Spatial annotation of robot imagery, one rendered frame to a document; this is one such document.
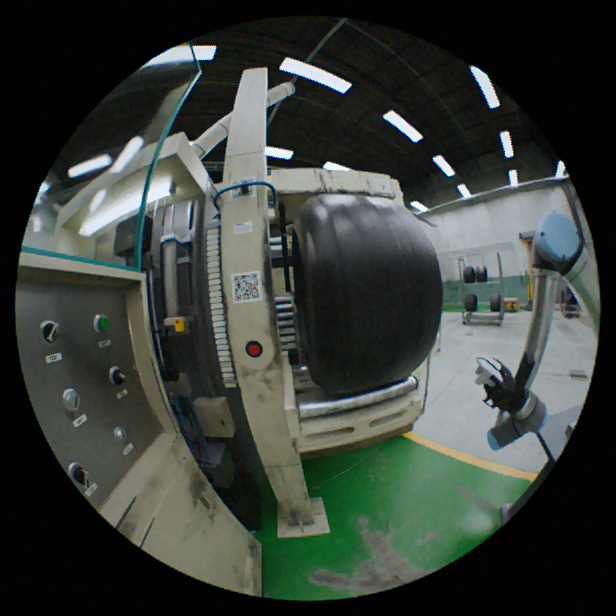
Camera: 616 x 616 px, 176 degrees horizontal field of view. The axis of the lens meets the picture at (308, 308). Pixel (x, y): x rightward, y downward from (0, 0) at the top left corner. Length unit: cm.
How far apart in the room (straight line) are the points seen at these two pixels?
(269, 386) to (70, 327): 48
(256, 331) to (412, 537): 124
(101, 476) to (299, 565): 97
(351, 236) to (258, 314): 29
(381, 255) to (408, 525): 126
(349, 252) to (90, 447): 54
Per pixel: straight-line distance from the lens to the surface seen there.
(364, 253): 31
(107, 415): 42
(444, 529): 132
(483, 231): 1194
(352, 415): 53
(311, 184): 91
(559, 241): 57
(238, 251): 51
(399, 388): 55
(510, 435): 72
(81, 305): 39
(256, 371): 52
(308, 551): 122
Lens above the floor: 118
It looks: 3 degrees down
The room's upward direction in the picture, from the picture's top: 6 degrees counter-clockwise
